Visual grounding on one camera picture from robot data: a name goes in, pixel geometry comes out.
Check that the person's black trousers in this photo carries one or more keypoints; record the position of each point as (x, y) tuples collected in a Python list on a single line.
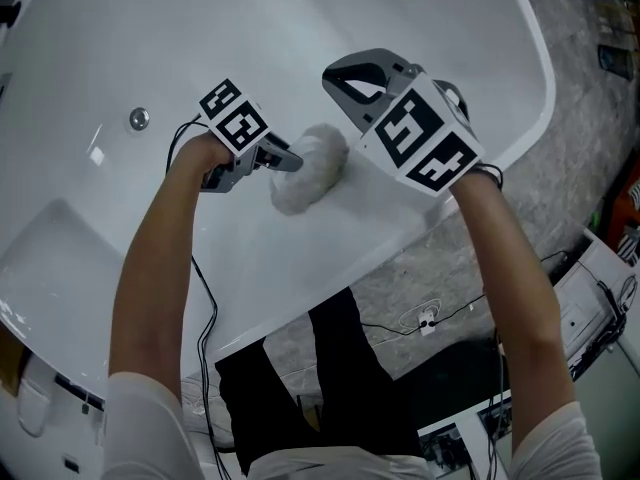
[(350, 393)]

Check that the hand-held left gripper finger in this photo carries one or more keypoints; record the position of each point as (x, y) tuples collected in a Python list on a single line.
[(282, 158)]

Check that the cardboard box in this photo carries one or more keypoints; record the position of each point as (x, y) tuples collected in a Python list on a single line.
[(12, 363)]

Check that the white drawer cabinet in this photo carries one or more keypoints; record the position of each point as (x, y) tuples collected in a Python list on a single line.
[(580, 308)]

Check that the person's left white shoe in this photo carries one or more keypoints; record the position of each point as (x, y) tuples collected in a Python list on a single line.
[(220, 418)]

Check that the person's white shirt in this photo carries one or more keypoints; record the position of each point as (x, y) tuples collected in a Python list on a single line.
[(150, 433)]

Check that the person's left forearm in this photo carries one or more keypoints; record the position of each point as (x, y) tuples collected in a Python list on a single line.
[(150, 278)]

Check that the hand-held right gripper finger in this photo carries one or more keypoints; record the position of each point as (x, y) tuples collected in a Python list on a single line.
[(367, 115), (370, 60)]

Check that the white bathtub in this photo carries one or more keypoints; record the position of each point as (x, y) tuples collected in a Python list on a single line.
[(150, 43)]

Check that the chrome bathtub drain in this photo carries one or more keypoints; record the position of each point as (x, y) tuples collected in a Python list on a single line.
[(139, 119)]

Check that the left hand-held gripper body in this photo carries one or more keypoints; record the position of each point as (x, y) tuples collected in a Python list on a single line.
[(235, 118)]

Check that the person's right forearm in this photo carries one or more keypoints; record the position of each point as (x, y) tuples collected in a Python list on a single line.
[(515, 293)]

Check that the white toilet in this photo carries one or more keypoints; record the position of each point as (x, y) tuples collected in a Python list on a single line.
[(65, 443)]

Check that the person's left hand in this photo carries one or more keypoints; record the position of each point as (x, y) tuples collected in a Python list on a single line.
[(200, 155)]

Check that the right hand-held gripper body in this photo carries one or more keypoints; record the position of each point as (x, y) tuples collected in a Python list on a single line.
[(425, 138)]

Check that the white power strip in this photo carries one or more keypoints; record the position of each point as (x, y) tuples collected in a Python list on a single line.
[(426, 323)]

